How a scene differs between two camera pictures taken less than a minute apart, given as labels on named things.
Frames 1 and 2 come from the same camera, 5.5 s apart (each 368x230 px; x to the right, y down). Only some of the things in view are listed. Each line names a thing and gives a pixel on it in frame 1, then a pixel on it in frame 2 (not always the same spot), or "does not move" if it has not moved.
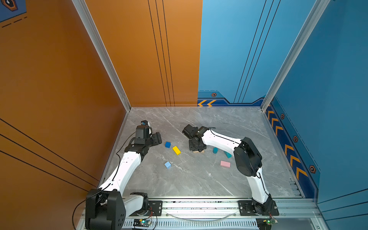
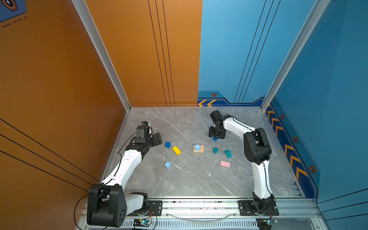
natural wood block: x=198 y=152 does not move
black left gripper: x=156 y=139 does not move
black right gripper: x=201 y=148 to x=210 y=133
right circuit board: x=270 y=222 does not move
